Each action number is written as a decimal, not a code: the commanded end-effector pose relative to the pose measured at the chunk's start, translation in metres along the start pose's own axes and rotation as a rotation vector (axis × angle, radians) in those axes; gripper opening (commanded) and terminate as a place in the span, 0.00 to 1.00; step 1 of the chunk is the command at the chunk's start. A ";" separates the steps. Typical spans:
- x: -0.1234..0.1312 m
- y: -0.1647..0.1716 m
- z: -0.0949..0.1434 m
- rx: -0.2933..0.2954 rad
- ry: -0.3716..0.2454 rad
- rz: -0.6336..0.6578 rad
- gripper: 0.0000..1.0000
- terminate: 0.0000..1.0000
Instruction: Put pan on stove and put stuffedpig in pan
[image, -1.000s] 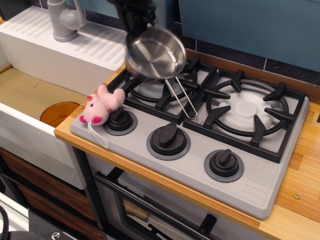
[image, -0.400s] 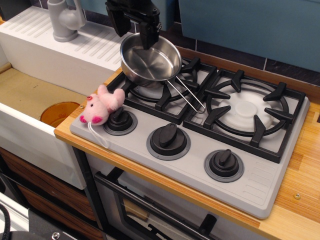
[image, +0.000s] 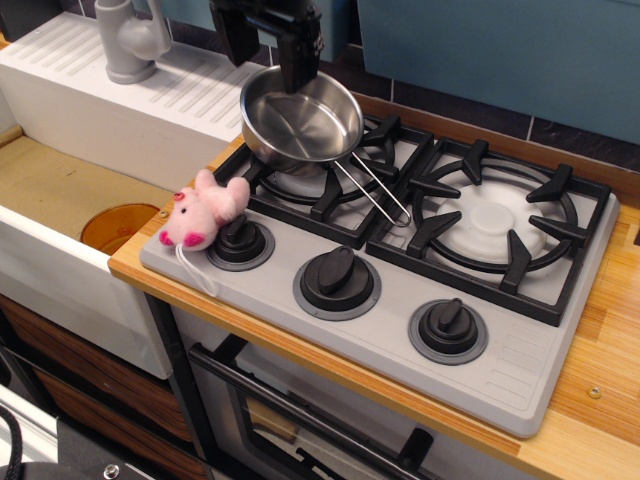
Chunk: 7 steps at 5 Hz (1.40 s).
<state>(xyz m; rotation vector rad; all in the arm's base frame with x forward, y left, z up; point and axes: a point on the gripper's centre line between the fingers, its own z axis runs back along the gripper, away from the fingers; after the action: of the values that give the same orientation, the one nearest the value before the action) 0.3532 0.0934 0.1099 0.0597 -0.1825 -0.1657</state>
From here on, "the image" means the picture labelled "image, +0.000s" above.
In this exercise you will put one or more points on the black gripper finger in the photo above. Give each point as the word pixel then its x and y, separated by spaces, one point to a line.
pixel 299 59
pixel 239 39

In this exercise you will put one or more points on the stainless steel pan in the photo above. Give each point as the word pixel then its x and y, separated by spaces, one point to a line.
pixel 308 131

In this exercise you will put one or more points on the white toy sink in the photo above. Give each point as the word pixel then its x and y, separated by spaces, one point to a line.
pixel 74 143

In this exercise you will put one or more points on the grey toy faucet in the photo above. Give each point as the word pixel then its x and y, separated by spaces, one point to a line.
pixel 131 45

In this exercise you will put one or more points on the black right burner grate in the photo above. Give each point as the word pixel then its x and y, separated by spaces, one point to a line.
pixel 512 233

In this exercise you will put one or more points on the oven door with handle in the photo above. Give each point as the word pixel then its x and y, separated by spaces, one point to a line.
pixel 222 363

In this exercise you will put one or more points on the black burner grate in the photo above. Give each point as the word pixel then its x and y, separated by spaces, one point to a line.
pixel 512 233
pixel 346 202

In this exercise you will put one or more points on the black left stove knob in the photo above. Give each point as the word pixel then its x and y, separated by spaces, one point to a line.
pixel 241 246

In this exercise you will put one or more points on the black stove knob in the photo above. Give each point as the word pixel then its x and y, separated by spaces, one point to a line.
pixel 241 246
pixel 448 332
pixel 337 286

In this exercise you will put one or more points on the black left burner grate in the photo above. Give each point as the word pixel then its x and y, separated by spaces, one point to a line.
pixel 346 202

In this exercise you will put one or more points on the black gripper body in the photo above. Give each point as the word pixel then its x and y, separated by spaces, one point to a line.
pixel 278 17

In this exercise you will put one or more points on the wooden drawer cabinet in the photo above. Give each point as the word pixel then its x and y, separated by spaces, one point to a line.
pixel 64 374

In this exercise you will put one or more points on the black right stove knob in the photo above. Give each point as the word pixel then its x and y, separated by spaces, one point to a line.
pixel 448 332

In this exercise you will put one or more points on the pink stuffed pig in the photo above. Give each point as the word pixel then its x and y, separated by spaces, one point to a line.
pixel 198 214

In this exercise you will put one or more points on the orange sink drain plate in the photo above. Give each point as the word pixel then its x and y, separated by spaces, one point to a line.
pixel 112 228

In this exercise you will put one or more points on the grey toy stove top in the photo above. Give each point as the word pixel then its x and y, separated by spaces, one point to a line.
pixel 508 386

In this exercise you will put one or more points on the black middle stove knob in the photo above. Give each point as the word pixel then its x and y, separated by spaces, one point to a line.
pixel 337 286

